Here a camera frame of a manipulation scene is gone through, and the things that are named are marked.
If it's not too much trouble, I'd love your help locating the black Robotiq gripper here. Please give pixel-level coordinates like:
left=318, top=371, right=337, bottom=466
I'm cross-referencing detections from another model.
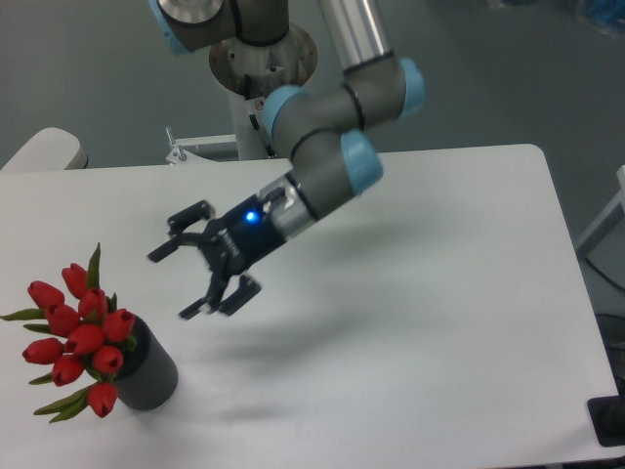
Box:
left=147, top=192, right=286, bottom=320

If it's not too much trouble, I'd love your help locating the red tulip bouquet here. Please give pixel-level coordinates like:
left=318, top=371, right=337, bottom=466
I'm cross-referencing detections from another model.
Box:
left=1, top=246, right=141, bottom=423

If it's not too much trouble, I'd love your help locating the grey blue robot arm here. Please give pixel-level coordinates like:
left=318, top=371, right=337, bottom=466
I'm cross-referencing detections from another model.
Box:
left=150, top=1, right=425, bottom=320

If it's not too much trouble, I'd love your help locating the dark grey ribbed vase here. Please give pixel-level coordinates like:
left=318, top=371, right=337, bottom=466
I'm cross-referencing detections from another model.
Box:
left=113, top=318, right=179, bottom=411

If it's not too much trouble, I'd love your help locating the white chair seat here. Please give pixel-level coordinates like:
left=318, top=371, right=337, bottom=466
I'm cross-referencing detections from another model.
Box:
left=1, top=127, right=89, bottom=174

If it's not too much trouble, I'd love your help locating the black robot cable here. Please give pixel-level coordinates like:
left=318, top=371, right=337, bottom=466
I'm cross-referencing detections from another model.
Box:
left=243, top=73, right=278, bottom=159

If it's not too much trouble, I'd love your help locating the white metal frame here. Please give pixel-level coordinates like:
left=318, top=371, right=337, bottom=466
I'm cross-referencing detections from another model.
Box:
left=574, top=166, right=624, bottom=261

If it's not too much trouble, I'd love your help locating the black table clamp mount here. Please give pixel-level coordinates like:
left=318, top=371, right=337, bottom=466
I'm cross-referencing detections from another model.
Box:
left=587, top=396, right=624, bottom=448

